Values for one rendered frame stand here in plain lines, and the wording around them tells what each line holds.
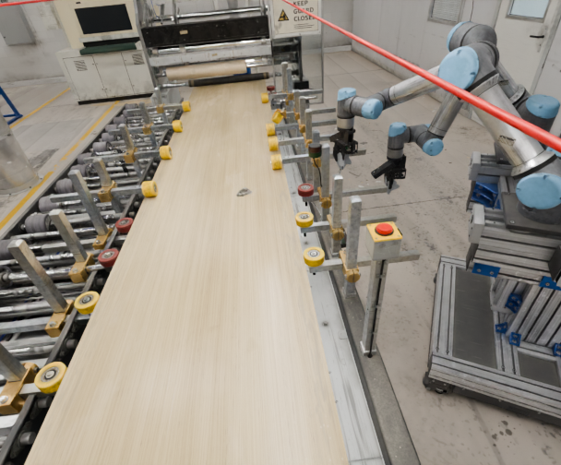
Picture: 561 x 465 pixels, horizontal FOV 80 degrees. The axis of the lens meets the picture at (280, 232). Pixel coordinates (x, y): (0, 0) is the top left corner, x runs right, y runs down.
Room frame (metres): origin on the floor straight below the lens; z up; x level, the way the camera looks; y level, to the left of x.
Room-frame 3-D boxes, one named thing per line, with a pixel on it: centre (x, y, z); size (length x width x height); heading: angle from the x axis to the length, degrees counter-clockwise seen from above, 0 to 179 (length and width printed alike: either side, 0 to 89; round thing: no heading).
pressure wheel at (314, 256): (0.96, -0.12, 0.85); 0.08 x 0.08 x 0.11
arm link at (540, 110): (1.36, -1.12, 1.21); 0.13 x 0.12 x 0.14; 1
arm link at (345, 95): (1.42, -0.33, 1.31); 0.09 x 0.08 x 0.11; 38
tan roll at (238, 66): (3.76, 0.38, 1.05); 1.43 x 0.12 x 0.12; 92
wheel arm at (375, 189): (1.47, -0.34, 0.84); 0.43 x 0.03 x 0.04; 92
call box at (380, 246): (0.66, -0.26, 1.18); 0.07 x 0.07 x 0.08; 2
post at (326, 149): (1.42, -0.24, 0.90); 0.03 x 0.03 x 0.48; 2
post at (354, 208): (0.92, -0.25, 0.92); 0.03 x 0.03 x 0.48; 2
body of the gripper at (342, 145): (1.42, -0.33, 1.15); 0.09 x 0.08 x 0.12; 22
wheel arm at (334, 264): (0.97, -0.32, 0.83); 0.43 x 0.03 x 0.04; 92
